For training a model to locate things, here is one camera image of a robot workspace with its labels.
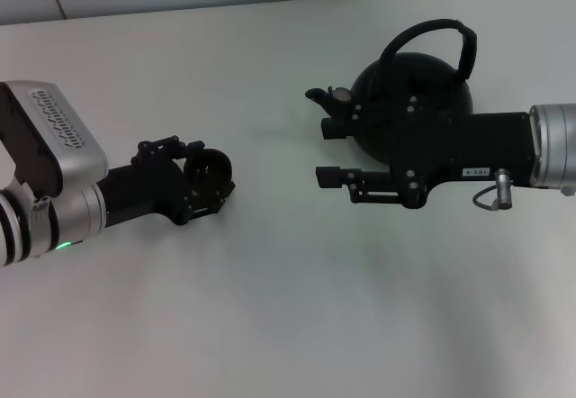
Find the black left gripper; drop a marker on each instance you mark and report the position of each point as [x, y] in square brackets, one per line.
[139, 191]

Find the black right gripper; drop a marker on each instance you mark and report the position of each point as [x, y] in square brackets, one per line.
[477, 146]

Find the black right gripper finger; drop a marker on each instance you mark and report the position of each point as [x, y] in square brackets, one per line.
[333, 129]
[328, 177]

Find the small black teacup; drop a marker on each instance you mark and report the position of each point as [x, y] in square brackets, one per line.
[216, 164]

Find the black round teapot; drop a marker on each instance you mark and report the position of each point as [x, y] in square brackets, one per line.
[391, 78]

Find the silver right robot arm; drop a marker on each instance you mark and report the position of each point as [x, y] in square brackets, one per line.
[555, 146]

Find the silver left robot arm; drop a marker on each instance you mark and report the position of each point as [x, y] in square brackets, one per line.
[72, 218]

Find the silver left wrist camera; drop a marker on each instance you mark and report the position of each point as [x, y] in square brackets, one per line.
[67, 146]

